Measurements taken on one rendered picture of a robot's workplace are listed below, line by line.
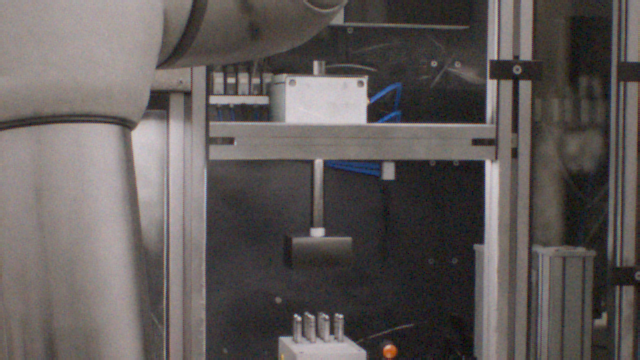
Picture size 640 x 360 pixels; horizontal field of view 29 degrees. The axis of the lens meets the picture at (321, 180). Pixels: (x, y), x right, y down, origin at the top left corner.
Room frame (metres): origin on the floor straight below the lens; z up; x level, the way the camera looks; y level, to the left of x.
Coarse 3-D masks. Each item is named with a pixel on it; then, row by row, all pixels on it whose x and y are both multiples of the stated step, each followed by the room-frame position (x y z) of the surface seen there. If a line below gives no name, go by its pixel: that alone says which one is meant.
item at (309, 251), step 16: (320, 160) 1.70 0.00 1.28; (320, 176) 1.70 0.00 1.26; (320, 192) 1.70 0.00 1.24; (320, 208) 1.70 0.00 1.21; (320, 224) 1.70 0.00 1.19; (288, 240) 1.69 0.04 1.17; (304, 240) 1.67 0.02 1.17; (320, 240) 1.68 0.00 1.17; (336, 240) 1.68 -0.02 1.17; (288, 256) 1.69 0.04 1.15; (304, 256) 1.67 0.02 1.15; (320, 256) 1.68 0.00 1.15; (336, 256) 1.68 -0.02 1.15
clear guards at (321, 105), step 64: (384, 0) 1.51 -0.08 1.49; (448, 0) 1.53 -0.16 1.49; (576, 0) 1.57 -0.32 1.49; (256, 64) 1.48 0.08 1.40; (320, 64) 1.49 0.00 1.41; (384, 64) 1.51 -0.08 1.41; (448, 64) 1.53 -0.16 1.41; (576, 64) 1.57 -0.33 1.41; (256, 128) 1.48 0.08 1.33; (320, 128) 1.49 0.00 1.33; (384, 128) 1.51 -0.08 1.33; (448, 128) 1.53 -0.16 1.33; (576, 128) 1.57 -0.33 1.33; (576, 192) 1.57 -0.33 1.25; (576, 256) 1.57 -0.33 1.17; (576, 320) 1.57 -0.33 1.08
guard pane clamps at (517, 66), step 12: (492, 60) 1.54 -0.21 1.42; (504, 60) 1.54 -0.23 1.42; (516, 60) 1.55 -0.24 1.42; (528, 60) 1.55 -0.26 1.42; (540, 60) 1.56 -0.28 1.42; (492, 72) 1.54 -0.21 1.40; (504, 72) 1.54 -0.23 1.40; (516, 72) 1.55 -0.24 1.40; (528, 72) 1.55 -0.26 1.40; (540, 72) 1.56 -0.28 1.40; (624, 72) 1.58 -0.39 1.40; (636, 72) 1.59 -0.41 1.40; (612, 276) 1.58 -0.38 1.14; (624, 276) 1.58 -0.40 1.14; (636, 276) 1.58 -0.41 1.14
